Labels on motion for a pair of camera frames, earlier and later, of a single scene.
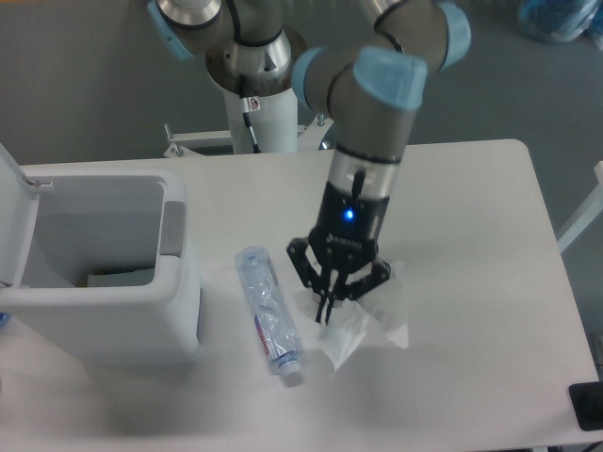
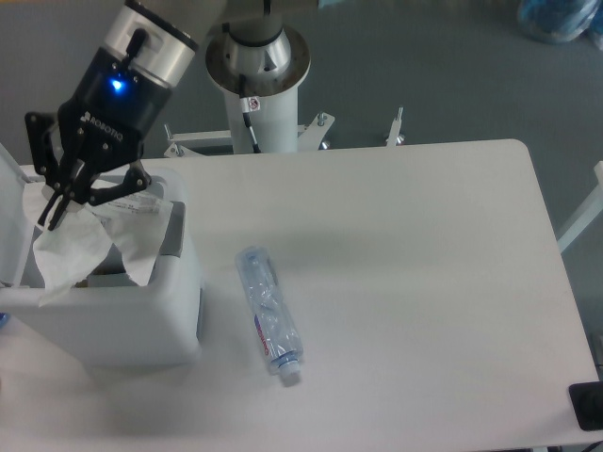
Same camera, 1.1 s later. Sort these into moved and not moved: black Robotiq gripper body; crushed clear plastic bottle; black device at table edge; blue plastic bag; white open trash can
Moved: black Robotiq gripper body
Not moved: blue plastic bag; white open trash can; black device at table edge; crushed clear plastic bottle
